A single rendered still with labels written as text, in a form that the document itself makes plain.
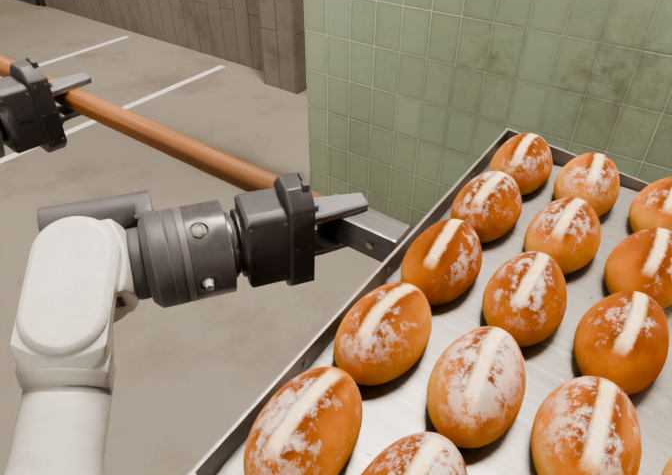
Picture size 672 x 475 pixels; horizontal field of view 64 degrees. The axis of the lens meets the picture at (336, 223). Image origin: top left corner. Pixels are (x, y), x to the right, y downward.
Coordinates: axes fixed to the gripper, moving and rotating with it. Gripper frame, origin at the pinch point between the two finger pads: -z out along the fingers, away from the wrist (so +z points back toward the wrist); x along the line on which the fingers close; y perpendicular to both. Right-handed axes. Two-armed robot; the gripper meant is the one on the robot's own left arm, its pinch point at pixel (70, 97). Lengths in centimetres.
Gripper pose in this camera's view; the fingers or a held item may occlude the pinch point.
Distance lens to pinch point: 83.1
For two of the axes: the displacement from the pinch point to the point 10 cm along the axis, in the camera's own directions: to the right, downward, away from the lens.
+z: -6.6, 4.5, -6.0
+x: -0.3, 7.8, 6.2
